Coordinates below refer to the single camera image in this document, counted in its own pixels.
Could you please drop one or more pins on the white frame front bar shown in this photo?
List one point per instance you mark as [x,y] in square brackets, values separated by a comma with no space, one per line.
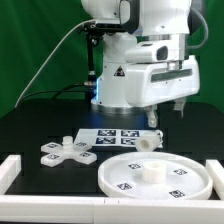
[80,210]

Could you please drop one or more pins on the white round table top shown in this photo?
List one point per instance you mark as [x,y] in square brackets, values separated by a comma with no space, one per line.
[154,176]

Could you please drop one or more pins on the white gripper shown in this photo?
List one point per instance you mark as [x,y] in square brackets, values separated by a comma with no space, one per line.
[150,84]

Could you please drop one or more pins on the white frame right block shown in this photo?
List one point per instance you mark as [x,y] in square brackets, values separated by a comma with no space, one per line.
[216,172]

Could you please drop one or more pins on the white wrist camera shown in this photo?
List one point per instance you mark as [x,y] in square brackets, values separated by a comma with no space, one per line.
[147,53]

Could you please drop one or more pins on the white marker sheet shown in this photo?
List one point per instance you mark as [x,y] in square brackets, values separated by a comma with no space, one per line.
[109,137]

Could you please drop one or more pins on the white frame left block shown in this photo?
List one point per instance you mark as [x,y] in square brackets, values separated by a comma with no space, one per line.
[9,170]

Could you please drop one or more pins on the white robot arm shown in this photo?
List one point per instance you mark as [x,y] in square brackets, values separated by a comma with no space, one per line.
[168,22]

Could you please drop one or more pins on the white cross table base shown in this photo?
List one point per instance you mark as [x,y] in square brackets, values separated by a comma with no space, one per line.
[68,149]

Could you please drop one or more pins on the black camera on stand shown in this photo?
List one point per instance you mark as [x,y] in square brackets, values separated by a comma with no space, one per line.
[91,50]

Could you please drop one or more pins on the white frame block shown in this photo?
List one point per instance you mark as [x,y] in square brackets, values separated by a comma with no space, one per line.
[9,170]
[216,172]

